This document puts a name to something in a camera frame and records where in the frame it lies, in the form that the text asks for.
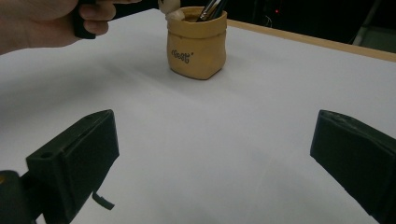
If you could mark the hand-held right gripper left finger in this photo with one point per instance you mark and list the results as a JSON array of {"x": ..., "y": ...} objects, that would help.
[{"x": 77, "y": 161}]

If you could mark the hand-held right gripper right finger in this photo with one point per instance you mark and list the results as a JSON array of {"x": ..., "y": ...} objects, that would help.
[{"x": 358, "y": 161}]

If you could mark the wooden cup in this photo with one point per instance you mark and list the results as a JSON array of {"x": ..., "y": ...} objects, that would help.
[{"x": 196, "y": 46}]

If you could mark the black makeup brush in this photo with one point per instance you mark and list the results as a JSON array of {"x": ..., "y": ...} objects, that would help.
[{"x": 208, "y": 11}]

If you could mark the light wooden table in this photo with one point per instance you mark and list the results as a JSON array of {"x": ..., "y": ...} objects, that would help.
[{"x": 311, "y": 40}]

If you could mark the white board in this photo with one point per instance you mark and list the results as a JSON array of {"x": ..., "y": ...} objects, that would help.
[{"x": 218, "y": 140}]

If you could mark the dark device with red light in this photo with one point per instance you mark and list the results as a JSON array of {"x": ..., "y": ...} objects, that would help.
[{"x": 276, "y": 11}]

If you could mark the white metal desk frame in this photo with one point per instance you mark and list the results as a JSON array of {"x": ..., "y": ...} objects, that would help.
[{"x": 376, "y": 39}]

